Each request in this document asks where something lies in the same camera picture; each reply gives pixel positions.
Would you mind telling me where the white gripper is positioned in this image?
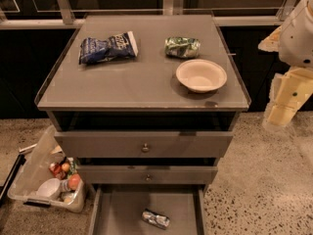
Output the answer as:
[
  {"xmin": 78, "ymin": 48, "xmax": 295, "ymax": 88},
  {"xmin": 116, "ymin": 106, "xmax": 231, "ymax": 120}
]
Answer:
[{"xmin": 258, "ymin": 26, "xmax": 313, "ymax": 128}]

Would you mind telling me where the silver blue redbull can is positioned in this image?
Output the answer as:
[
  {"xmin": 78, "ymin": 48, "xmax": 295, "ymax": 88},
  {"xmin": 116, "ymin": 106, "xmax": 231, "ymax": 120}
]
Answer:
[{"xmin": 142, "ymin": 209, "xmax": 170, "ymax": 229}]

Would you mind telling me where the grey drawer cabinet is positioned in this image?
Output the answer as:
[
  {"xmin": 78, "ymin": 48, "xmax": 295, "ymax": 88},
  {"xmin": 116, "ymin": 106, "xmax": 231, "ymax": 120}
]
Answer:
[{"xmin": 34, "ymin": 14, "xmax": 252, "ymax": 235}]

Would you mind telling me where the grey open bottom drawer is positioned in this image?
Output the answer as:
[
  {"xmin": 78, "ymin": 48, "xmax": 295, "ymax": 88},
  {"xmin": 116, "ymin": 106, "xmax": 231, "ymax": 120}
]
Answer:
[{"xmin": 88, "ymin": 185, "xmax": 207, "ymax": 235}]

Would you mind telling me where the grey middle drawer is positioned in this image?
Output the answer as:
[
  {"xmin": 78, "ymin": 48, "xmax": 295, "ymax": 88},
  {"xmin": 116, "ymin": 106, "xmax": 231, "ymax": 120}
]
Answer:
[{"xmin": 77, "ymin": 165, "xmax": 217, "ymax": 185}]

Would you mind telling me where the grey top drawer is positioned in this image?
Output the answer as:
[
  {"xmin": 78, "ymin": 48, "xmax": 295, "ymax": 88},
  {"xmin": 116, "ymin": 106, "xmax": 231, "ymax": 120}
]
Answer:
[{"xmin": 55, "ymin": 131, "xmax": 233, "ymax": 159}]

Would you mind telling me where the beige paper bowl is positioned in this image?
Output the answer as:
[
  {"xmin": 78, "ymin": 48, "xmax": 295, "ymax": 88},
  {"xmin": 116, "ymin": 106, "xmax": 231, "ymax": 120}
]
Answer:
[{"xmin": 176, "ymin": 59, "xmax": 227, "ymax": 93}]

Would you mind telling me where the green crumpled snack bag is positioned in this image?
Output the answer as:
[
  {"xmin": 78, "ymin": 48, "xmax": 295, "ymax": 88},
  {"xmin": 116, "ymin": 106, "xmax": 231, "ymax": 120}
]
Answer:
[{"xmin": 164, "ymin": 36, "xmax": 201, "ymax": 59}]

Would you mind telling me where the blue chip bag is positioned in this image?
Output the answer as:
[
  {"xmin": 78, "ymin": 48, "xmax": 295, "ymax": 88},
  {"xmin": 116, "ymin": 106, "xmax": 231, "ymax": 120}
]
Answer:
[{"xmin": 79, "ymin": 31, "xmax": 138, "ymax": 65}]

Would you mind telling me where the red apple in bin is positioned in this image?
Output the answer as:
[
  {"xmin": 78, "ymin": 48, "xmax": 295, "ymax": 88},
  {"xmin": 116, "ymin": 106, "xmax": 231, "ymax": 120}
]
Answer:
[{"xmin": 68, "ymin": 174, "xmax": 81, "ymax": 190}]

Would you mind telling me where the clear plastic storage bin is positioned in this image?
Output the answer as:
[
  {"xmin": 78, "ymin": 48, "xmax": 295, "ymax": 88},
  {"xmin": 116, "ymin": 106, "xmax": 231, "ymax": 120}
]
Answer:
[{"xmin": 8, "ymin": 126, "xmax": 86, "ymax": 212}]

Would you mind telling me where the metal railing frame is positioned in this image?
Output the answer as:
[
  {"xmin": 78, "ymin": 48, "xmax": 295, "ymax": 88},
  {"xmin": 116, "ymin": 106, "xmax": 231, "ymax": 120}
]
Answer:
[{"xmin": 0, "ymin": 0, "xmax": 300, "ymax": 30}]

